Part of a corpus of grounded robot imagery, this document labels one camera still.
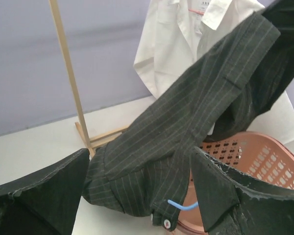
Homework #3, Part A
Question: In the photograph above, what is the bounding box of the pink plastic basket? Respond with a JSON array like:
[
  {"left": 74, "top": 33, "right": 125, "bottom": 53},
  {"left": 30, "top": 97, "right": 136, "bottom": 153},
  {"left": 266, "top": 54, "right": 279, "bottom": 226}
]
[{"left": 174, "top": 132, "right": 294, "bottom": 235}]

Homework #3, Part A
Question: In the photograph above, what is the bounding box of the white shirt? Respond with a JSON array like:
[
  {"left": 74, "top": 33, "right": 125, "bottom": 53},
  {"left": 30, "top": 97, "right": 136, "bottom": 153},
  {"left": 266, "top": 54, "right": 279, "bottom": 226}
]
[{"left": 134, "top": 0, "right": 294, "bottom": 143}]

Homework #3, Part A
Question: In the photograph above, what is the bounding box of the wooden clothes rack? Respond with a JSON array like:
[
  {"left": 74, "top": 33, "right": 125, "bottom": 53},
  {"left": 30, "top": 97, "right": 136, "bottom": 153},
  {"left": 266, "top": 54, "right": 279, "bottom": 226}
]
[{"left": 49, "top": 0, "right": 129, "bottom": 157}]

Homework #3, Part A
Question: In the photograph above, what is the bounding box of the dark pinstriped shirt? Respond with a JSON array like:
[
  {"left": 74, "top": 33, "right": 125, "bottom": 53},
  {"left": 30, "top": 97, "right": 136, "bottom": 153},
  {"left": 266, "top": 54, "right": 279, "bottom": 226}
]
[{"left": 82, "top": 10, "right": 294, "bottom": 230}]

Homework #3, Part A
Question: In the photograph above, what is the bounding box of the blue wire hanger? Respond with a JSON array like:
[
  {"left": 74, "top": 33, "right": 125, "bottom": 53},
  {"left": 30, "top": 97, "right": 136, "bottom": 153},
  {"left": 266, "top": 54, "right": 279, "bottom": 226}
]
[{"left": 167, "top": 199, "right": 198, "bottom": 211}]

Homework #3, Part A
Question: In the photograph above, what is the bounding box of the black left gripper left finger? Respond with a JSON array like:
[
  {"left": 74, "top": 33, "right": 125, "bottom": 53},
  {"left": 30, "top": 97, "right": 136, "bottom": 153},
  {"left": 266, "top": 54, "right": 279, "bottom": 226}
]
[{"left": 0, "top": 148, "right": 90, "bottom": 235}]

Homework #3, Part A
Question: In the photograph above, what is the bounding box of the red wire hanger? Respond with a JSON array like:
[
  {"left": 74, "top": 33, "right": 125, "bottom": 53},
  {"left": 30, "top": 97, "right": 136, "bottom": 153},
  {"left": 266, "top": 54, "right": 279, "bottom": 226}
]
[{"left": 189, "top": 9, "right": 205, "bottom": 16}]

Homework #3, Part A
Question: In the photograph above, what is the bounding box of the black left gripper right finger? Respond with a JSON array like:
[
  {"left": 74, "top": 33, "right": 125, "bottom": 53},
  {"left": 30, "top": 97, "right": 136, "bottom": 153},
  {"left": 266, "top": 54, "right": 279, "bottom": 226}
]
[{"left": 190, "top": 147, "right": 294, "bottom": 235}]

